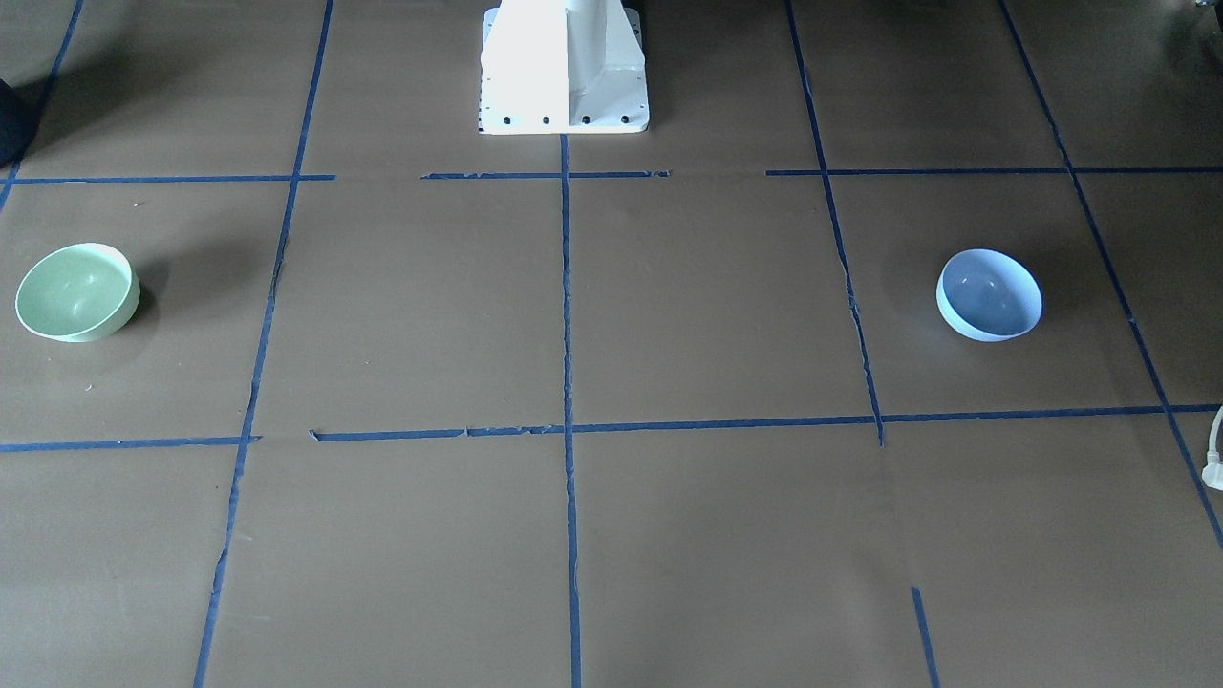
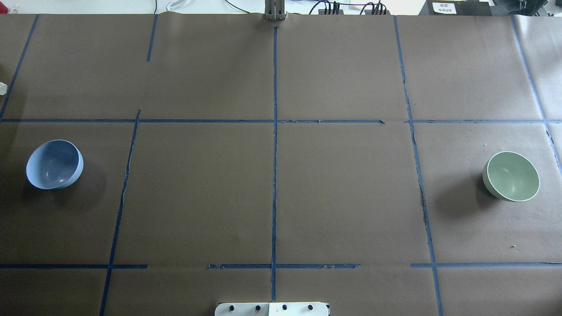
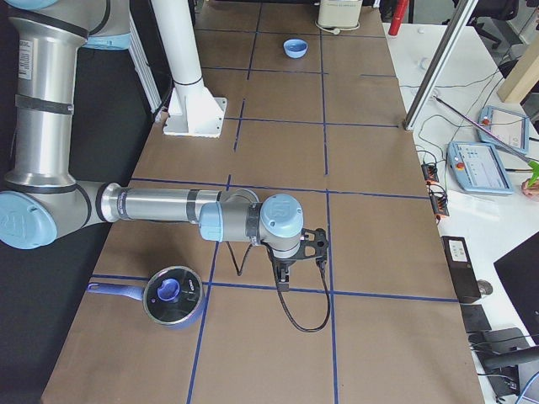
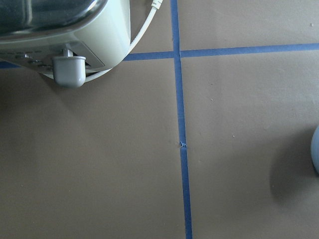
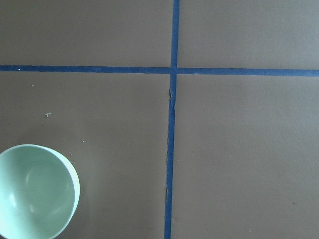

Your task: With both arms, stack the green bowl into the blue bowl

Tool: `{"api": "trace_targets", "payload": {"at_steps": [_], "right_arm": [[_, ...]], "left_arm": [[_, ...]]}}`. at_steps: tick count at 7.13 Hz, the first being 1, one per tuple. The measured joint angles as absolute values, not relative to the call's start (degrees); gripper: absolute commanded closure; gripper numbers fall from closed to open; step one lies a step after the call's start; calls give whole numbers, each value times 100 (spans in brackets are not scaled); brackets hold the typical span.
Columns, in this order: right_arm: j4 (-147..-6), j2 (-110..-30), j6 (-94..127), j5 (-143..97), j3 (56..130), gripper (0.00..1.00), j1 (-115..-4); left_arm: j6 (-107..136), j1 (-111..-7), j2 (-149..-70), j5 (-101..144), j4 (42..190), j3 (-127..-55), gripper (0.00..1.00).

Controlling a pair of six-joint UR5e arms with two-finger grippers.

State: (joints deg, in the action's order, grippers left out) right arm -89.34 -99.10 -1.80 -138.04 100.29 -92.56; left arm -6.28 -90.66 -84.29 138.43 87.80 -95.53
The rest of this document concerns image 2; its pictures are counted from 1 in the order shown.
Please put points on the blue bowl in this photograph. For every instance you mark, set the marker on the blue bowl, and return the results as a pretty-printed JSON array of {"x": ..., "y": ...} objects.
[{"x": 54, "y": 165}]

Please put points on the green bowl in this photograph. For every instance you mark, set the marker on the green bowl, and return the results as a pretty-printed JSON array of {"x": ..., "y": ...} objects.
[{"x": 509, "y": 176}]

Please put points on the white mounting plate with bolts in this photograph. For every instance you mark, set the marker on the white mounting plate with bolts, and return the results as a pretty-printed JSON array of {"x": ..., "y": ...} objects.
[{"x": 273, "y": 309}]

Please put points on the aluminium camera post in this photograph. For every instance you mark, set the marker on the aluminium camera post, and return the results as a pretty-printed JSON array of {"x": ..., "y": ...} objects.
[{"x": 274, "y": 10}]

